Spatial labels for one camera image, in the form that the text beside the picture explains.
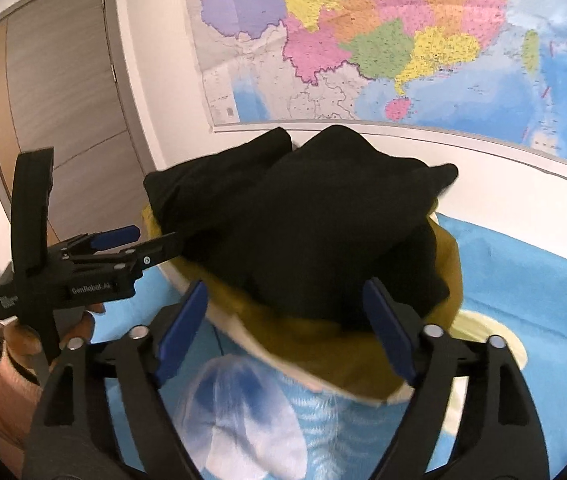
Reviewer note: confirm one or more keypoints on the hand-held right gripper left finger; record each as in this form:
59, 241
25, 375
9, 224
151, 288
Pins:
183, 325

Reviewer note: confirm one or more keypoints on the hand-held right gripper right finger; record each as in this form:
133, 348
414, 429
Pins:
388, 330

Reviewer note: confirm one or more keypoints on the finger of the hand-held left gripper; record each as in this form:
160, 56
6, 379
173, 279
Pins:
113, 236
158, 249

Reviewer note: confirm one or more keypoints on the black garment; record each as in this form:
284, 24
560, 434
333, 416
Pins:
203, 195
323, 220

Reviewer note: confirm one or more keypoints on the person's left hand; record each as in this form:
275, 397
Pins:
80, 327

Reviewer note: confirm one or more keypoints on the olive jacket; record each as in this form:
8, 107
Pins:
323, 355

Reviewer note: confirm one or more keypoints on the translucent plastic bag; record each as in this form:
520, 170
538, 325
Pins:
243, 410

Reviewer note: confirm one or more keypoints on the blue white striped cloth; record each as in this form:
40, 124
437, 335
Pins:
353, 430

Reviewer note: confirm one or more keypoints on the pale printed pillow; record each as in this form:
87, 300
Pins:
493, 360

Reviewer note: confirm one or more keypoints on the grey wooden door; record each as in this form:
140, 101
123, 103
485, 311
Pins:
63, 85

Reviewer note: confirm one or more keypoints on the blue blanket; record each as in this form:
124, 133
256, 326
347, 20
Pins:
538, 270

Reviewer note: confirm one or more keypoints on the colourful wall map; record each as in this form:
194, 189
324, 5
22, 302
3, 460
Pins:
388, 35

